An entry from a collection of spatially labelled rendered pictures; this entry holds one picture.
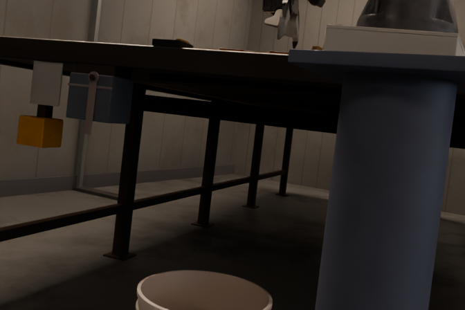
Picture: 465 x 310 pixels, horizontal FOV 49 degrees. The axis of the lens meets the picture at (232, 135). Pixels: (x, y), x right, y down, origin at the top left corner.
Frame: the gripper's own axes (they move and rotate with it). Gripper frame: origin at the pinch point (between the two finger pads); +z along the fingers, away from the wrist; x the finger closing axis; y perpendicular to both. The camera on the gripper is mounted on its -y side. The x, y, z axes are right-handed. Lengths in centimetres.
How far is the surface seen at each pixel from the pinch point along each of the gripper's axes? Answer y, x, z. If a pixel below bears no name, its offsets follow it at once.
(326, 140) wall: 91, -490, 34
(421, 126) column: -37, 57, 21
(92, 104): 43, 26, 20
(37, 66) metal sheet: 65, 23, 10
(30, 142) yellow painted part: 63, 26, 31
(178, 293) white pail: 18, 22, 65
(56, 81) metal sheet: 58, 23, 14
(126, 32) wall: 232, -258, -56
